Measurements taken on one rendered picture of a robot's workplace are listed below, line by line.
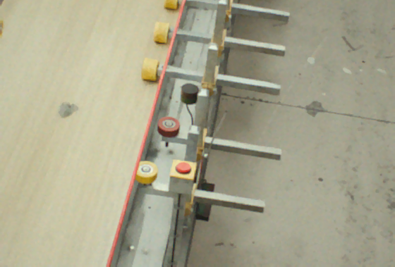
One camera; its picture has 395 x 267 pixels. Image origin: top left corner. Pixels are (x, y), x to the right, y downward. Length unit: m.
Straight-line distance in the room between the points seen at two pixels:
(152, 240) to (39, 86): 0.71
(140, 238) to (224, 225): 0.99
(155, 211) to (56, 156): 0.45
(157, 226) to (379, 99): 2.11
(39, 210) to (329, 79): 2.56
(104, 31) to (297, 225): 1.30
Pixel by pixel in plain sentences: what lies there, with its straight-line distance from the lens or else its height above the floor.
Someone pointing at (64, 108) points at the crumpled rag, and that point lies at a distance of 3.30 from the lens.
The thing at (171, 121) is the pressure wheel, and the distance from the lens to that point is 3.29.
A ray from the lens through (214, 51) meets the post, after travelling 3.29.
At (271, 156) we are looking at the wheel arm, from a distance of 3.30.
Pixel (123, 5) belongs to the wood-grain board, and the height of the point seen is 0.90.
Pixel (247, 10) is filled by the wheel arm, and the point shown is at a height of 0.95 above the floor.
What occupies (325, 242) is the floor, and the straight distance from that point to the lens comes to 4.21.
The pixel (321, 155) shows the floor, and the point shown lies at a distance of 4.63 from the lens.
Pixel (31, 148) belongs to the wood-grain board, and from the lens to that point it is 3.17.
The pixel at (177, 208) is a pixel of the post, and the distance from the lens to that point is 2.73.
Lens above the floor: 3.05
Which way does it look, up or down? 40 degrees down
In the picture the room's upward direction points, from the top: 8 degrees clockwise
